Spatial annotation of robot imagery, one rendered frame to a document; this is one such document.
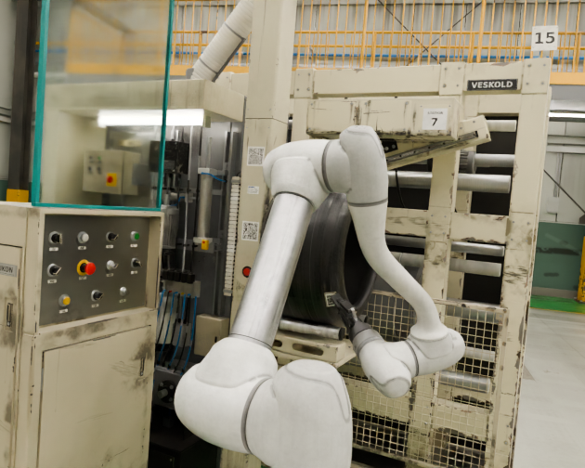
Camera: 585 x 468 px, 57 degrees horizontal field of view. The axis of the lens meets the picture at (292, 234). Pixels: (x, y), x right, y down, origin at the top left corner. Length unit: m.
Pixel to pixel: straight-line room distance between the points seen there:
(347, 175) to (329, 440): 0.60
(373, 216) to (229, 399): 0.55
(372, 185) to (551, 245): 10.12
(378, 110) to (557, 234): 9.33
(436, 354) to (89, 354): 1.10
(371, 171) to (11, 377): 1.22
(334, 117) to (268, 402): 1.45
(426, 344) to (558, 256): 9.92
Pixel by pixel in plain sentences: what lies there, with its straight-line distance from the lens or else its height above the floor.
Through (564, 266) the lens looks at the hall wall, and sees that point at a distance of 11.41.
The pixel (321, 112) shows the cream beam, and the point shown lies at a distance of 2.29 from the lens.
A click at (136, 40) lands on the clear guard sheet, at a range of 2.04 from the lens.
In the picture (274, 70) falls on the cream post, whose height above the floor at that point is 1.84.
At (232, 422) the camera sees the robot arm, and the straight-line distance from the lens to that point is 1.11.
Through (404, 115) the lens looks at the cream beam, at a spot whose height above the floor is 1.71.
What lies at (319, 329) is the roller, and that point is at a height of 0.91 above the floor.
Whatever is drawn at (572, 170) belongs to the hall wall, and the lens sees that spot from 11.51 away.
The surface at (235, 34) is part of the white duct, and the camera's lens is 2.63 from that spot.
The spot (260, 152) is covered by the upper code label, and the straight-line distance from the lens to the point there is 2.09.
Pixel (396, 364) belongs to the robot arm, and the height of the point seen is 0.94.
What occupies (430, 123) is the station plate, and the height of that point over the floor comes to 1.68.
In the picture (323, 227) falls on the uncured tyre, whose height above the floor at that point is 1.27.
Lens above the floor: 1.33
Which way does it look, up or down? 3 degrees down
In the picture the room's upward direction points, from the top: 5 degrees clockwise
